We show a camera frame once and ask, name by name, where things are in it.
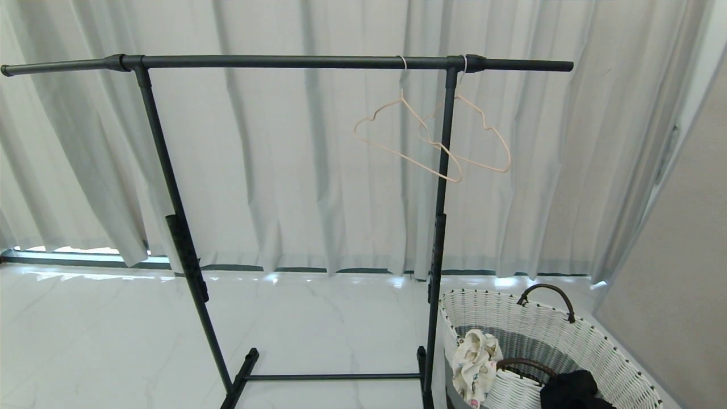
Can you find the window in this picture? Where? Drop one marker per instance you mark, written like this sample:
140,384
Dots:
68,258

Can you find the black clothes rack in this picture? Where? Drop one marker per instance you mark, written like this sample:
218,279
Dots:
284,61

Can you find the white laundry basket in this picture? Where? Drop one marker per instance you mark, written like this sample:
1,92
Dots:
539,324

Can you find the cream printed garment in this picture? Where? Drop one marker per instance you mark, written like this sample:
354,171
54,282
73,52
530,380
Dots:
474,363

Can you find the black garment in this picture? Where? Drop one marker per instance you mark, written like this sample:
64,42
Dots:
573,392

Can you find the pink clothes hanger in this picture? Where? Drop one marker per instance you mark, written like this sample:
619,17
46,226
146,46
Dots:
509,165
406,158

